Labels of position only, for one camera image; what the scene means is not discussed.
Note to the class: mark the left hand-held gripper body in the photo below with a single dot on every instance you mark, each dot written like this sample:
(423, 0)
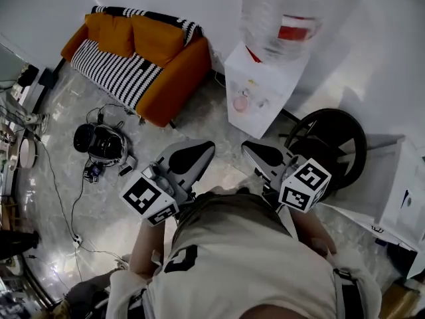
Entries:
(142, 198)

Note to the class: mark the white sink cabinet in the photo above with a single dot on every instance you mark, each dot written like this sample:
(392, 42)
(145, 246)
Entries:
(398, 178)

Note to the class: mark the orange cushion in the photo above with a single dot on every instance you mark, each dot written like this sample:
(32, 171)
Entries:
(116, 35)
(156, 40)
(93, 25)

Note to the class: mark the person's right forearm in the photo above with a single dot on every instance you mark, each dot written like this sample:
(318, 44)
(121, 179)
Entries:
(308, 228)

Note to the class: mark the clear large water bottle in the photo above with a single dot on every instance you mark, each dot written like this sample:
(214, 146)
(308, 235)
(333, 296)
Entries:
(265, 12)

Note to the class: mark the round white stool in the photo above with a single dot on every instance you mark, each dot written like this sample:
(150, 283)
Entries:
(28, 153)

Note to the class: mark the small white black device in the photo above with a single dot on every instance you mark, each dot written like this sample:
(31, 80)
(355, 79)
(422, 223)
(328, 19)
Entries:
(125, 170)

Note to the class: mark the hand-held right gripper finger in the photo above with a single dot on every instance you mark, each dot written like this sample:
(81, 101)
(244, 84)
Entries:
(272, 149)
(265, 168)

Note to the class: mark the orange sofa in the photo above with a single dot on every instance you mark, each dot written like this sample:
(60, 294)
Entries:
(186, 78)

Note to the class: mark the person's left forearm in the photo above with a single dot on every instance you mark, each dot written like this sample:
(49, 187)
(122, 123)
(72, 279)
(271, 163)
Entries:
(146, 248)

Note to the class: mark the white water dispenser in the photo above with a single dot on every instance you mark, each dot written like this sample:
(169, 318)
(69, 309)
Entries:
(275, 88)

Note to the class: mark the black white helmet device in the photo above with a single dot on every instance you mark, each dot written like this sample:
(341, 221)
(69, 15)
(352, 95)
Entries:
(103, 143)

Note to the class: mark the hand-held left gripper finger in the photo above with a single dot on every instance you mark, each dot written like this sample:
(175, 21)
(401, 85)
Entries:
(199, 171)
(166, 155)

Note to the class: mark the brown cardboard box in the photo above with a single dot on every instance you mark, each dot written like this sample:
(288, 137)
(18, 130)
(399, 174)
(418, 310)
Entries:
(401, 301)

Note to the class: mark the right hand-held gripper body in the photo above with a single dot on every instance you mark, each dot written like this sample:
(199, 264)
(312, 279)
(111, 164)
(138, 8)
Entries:
(299, 191)

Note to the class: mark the black round wicker chair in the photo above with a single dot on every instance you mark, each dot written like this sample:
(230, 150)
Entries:
(352, 151)

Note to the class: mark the dark glass cabinet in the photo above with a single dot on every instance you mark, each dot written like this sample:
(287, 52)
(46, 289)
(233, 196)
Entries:
(20, 297)

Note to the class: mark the white power strip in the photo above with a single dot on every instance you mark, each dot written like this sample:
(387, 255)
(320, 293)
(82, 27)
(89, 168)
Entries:
(77, 241)

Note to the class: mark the small blue black device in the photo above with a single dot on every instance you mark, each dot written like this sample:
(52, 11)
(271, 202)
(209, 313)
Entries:
(94, 171)

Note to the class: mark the person's beige olive shirt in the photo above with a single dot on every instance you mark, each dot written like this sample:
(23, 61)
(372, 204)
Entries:
(249, 261)

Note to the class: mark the pink cup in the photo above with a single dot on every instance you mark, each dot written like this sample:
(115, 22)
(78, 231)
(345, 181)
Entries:
(239, 104)

